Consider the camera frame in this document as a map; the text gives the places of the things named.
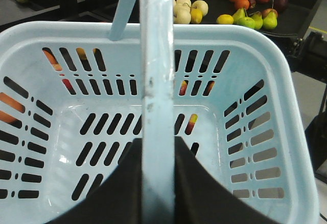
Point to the dark red apple far right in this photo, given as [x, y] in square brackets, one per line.
[280, 5]

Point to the yellow lemon right upper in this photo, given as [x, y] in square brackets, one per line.
[225, 19]

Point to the yellow lemon near basket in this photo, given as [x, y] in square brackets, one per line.
[196, 16]

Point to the green pear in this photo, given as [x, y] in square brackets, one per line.
[270, 21]

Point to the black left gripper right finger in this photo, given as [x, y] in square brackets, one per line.
[199, 198]

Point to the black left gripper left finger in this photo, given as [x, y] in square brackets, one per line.
[117, 199]

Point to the green apple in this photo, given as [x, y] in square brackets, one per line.
[246, 22]

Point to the light blue plastic basket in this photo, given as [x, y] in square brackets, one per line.
[88, 89]

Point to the red apple front left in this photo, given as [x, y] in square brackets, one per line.
[191, 124]

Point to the red apple middle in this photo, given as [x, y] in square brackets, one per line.
[183, 88]

